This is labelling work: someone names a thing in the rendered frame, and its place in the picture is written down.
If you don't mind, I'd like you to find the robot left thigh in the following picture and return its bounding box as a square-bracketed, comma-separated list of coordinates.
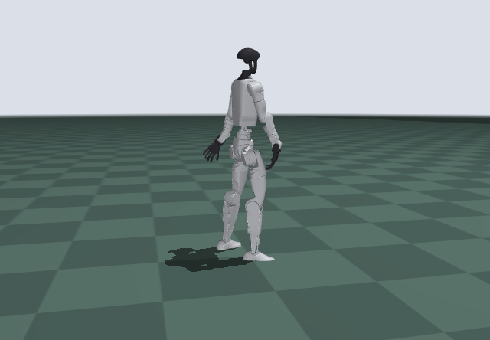
[225, 145, 249, 205]

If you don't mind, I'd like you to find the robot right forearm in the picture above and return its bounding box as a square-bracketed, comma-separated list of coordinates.
[263, 113, 282, 150]

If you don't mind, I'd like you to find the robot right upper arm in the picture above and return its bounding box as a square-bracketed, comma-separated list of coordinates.
[247, 81, 268, 123]

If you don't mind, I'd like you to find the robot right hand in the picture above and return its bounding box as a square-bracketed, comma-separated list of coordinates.
[265, 143, 281, 170]

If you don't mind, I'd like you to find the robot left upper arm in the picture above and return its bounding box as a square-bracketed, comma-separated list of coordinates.
[227, 82, 234, 119]

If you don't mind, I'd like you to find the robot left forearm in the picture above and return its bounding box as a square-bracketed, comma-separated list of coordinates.
[217, 115, 234, 144]

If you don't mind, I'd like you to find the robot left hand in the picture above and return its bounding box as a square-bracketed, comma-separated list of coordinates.
[203, 135, 226, 162]

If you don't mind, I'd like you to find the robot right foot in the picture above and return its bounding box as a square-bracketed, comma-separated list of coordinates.
[243, 251, 274, 261]

